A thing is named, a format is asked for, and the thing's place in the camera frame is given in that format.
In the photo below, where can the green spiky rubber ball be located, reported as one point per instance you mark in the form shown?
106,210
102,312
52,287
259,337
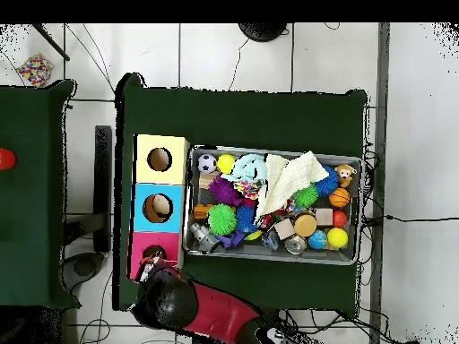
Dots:
222,219

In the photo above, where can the small soccer ball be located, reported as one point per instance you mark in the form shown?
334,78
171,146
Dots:
207,163

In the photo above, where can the mint green muslin cloth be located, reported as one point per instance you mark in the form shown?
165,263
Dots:
247,166

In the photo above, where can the purple spiky rubber ball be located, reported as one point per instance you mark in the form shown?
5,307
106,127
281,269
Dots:
224,190

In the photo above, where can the dark green table cloth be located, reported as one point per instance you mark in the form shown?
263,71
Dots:
233,118
32,197

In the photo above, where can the silver mesh bin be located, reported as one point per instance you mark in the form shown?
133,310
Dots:
258,255

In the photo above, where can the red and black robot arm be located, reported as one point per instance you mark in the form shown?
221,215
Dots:
172,301

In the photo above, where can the black upright panel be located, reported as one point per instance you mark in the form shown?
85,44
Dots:
102,186

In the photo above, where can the brown monkey plush toy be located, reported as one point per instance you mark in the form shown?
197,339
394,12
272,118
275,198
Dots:
345,175

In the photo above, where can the wooden box with three holes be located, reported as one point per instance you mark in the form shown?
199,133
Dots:
161,222

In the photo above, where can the dark grey round base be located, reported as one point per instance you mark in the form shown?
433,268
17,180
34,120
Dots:
84,267

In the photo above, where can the yellow smiley ball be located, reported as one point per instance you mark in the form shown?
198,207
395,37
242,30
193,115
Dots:
337,237

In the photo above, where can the thin black rod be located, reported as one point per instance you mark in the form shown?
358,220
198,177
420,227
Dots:
52,43

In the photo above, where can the black round stand base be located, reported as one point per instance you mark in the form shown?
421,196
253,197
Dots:
263,31

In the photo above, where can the blue spiky rubber ball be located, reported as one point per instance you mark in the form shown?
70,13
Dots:
327,181

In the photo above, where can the yellow tennis ball toy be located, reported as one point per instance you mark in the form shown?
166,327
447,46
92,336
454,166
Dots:
226,163

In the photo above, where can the red-orange round object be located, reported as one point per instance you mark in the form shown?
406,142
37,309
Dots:
6,159

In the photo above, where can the grey metal pole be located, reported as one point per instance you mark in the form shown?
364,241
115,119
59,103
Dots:
383,71

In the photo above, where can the multicoloured patterned bag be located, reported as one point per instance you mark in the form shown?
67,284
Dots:
35,70

